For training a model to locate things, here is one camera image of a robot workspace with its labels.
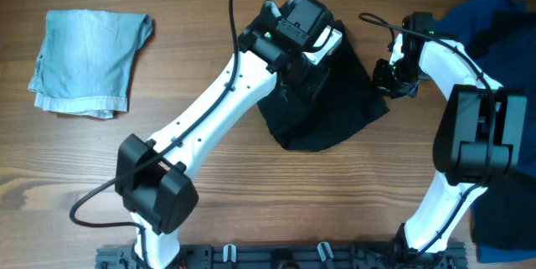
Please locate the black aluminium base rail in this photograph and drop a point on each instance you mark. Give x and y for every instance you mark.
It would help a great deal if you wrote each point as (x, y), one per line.
(358, 255)

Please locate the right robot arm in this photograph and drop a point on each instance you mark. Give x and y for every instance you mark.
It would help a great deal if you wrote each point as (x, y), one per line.
(477, 142)

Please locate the dark garment in pile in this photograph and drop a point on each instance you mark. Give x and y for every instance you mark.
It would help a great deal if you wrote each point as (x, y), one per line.
(504, 216)

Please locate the blue garment in pile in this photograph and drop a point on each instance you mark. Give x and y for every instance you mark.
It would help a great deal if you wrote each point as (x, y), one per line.
(466, 21)

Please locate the folded light blue denim shorts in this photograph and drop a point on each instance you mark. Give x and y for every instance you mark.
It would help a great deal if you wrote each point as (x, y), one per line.
(84, 64)

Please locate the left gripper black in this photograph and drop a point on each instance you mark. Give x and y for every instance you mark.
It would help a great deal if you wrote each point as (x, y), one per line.
(310, 86)

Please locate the black shorts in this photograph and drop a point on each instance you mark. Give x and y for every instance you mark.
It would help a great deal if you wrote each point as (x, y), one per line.
(345, 105)

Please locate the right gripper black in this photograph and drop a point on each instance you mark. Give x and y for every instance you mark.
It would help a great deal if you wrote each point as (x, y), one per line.
(382, 85)

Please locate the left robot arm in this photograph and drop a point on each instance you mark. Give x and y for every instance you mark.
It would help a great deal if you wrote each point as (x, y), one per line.
(280, 65)

